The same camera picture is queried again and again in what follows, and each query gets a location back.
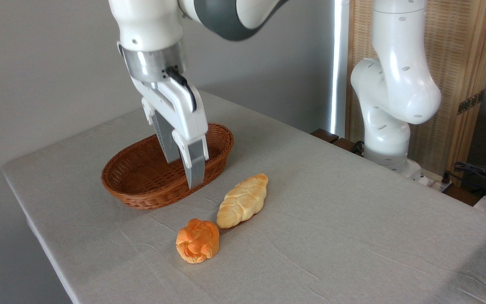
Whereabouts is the black cable bundle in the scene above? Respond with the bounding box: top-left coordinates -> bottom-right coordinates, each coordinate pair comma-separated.
442,162 -> 486,200

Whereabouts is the long pale braided bread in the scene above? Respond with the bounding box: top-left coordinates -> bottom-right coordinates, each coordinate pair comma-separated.
216,173 -> 269,229

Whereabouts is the round orange knotted bread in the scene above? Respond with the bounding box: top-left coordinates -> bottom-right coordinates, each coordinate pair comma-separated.
175,218 -> 220,264

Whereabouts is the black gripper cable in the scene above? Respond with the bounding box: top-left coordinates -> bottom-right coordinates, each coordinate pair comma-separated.
165,68 -> 197,112

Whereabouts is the grey tablecloth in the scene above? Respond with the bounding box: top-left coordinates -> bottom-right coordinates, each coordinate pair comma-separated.
2,89 -> 486,304

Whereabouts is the brown wicker oval basket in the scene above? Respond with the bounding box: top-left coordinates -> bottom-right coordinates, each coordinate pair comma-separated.
101,122 -> 234,210

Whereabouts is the bright narrow window strip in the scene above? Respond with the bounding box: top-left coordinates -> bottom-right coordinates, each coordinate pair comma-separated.
331,0 -> 350,138

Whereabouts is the dark brown wooden furniture edge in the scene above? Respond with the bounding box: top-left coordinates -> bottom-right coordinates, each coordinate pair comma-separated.
310,129 -> 366,157

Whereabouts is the dark metal screen hinge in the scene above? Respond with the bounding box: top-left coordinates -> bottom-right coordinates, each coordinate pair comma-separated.
457,90 -> 485,115

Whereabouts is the light wooden slatted screen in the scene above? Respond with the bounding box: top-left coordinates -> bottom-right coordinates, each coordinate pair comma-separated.
346,0 -> 486,186

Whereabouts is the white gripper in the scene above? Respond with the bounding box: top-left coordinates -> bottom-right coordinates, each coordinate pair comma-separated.
130,77 -> 209,189

